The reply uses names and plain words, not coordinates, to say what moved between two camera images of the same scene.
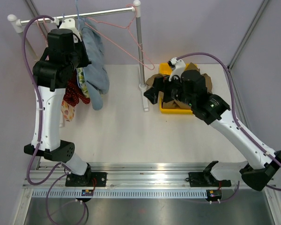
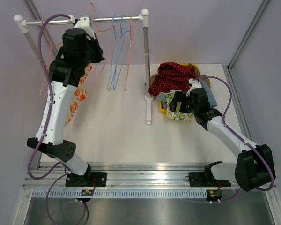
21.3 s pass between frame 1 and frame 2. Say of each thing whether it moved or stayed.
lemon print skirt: moved
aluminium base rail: stayed
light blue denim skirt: moved
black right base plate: stayed
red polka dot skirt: moved
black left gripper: moved
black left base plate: stayed
